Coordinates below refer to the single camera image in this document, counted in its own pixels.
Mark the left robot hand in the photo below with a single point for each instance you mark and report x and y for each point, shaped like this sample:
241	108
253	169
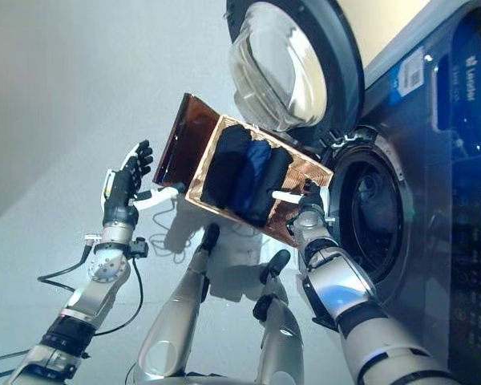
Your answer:
118	192

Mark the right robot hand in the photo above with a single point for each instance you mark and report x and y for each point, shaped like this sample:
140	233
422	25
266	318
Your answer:
314	200

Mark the black garment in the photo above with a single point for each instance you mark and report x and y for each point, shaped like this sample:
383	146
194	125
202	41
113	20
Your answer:
224	168
274	176

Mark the blue garment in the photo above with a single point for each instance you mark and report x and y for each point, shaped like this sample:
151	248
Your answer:
256	168

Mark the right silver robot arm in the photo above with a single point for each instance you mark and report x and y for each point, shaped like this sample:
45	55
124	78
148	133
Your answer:
336	280

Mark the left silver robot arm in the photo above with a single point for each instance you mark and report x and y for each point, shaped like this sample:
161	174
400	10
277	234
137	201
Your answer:
104	272

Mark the grey front-load washing machine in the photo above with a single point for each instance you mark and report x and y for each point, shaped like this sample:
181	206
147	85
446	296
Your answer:
425	160

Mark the rectangular wicker basket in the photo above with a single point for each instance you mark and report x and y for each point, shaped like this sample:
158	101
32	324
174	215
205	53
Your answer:
308	172

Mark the left silver robot leg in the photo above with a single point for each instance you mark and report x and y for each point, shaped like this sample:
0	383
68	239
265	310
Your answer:
172	313

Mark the silver robot leg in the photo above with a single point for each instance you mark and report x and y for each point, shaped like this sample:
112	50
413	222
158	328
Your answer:
172	313
282	333

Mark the right silver robot leg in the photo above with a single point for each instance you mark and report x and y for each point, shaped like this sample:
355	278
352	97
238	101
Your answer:
282	333

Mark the round glass washer door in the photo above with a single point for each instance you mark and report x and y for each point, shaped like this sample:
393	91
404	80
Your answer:
272	60

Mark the blue white barcode label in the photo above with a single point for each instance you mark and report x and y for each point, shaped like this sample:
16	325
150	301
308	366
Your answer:
409	72

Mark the white cabinet counter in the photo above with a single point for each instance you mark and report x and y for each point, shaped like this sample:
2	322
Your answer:
385	24

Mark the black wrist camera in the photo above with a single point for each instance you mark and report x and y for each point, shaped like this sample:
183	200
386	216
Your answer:
138	248

